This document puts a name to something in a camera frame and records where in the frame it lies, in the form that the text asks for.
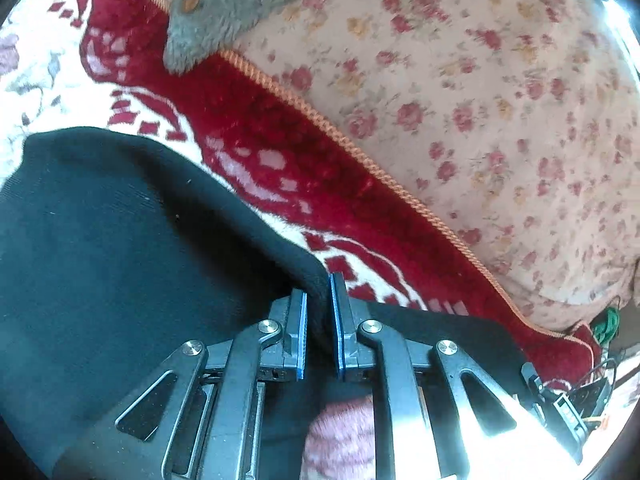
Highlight red white floral blanket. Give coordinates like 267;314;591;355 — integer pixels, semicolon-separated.
0;0;604;480

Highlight black knit pants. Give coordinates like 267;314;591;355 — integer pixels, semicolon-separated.
0;127;536;480

